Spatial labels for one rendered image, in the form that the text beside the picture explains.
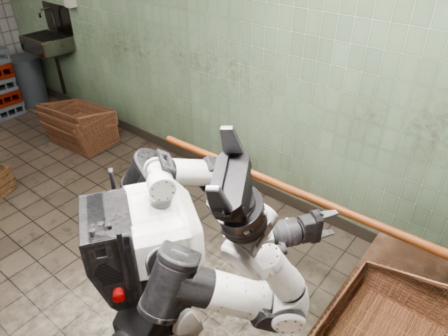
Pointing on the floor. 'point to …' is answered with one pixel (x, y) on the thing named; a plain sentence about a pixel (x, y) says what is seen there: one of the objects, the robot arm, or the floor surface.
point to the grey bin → (30, 79)
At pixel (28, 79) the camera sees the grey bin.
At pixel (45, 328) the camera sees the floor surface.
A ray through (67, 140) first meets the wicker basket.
